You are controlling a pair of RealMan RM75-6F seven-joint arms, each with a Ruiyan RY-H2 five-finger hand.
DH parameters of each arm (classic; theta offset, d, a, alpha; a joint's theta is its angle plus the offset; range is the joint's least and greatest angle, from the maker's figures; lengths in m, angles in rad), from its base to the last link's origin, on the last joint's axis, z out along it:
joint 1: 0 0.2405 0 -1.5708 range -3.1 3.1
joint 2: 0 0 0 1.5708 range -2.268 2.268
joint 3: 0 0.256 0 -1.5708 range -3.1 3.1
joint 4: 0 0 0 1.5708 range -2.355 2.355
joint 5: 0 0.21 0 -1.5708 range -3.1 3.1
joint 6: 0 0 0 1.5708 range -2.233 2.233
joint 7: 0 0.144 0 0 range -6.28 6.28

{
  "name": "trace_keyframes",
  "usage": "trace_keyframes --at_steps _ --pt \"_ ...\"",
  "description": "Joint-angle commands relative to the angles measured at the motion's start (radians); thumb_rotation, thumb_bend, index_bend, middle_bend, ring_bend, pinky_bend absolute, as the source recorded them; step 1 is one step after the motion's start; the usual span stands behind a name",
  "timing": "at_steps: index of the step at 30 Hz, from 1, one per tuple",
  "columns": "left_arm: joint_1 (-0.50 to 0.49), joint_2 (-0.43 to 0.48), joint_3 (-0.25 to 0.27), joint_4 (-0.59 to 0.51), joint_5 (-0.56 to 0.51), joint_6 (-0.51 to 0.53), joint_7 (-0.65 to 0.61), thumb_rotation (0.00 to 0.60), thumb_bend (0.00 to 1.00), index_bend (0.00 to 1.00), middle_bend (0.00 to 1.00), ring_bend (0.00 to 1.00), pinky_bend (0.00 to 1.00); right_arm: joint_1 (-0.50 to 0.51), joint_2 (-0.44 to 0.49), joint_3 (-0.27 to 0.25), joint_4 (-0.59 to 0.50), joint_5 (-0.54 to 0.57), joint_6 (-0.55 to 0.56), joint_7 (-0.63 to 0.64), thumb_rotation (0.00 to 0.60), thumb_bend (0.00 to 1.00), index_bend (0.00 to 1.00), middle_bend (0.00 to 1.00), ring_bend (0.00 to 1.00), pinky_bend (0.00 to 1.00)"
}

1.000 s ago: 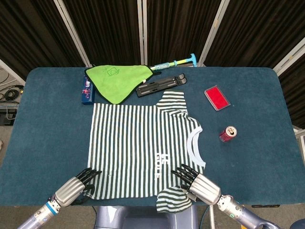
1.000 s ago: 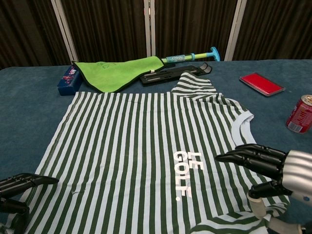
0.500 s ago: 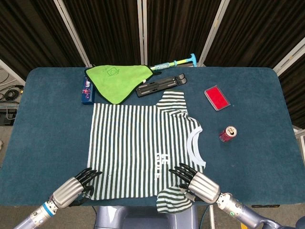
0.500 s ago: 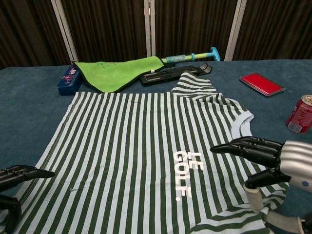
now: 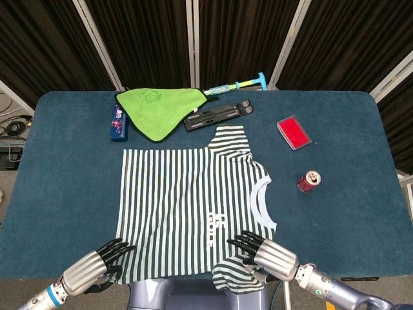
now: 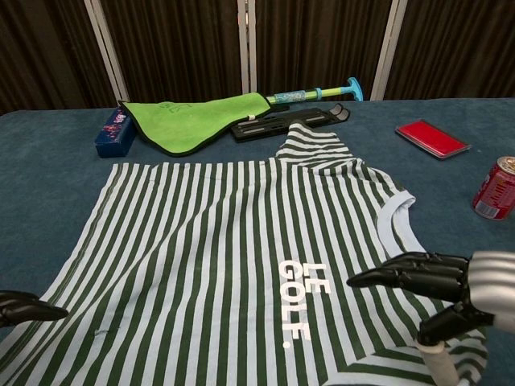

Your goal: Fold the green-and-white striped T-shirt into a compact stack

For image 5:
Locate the grey robot torso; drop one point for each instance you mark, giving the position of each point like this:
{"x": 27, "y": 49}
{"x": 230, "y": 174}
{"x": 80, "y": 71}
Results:
{"x": 193, "y": 297}

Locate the black folding stand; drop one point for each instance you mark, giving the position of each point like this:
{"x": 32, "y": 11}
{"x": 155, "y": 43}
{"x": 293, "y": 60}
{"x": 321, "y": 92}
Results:
{"x": 209, "y": 117}

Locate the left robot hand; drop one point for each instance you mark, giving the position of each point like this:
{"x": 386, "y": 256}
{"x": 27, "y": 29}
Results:
{"x": 85, "y": 271}

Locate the white screen frame post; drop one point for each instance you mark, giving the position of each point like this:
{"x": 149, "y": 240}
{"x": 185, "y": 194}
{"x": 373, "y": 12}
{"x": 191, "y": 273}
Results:
{"x": 392, "y": 80}
{"x": 192, "y": 38}
{"x": 14, "y": 97}
{"x": 96, "y": 42}
{"x": 290, "y": 38}

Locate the white frame foot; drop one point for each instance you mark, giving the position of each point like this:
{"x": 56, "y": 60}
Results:
{"x": 407, "y": 185}

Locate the green white striped T-shirt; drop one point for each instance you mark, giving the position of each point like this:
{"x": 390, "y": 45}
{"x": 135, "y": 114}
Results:
{"x": 177, "y": 193}

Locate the red soda can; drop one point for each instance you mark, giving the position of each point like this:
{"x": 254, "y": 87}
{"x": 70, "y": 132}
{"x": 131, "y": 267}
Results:
{"x": 306, "y": 184}

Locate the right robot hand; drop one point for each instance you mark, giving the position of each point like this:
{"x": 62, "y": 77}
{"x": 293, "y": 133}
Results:
{"x": 277, "y": 261}

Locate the blue green toy pump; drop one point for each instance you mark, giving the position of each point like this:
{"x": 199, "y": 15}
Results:
{"x": 226, "y": 87}

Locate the black floor box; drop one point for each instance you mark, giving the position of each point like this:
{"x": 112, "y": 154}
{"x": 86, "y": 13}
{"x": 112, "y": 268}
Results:
{"x": 9, "y": 158}

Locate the white table leg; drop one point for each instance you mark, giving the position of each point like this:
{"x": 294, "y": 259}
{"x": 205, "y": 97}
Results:
{"x": 287, "y": 297}

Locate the green microfiber cloth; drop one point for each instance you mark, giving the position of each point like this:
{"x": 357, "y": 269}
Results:
{"x": 151, "y": 109}

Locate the red ink pad case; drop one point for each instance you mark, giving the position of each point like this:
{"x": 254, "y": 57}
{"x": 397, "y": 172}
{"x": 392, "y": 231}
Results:
{"x": 293, "y": 132}

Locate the blue printed carton box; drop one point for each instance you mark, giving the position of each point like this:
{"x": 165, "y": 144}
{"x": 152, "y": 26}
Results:
{"x": 118, "y": 129}

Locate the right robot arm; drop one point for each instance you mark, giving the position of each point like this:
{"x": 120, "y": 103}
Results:
{"x": 338, "y": 287}

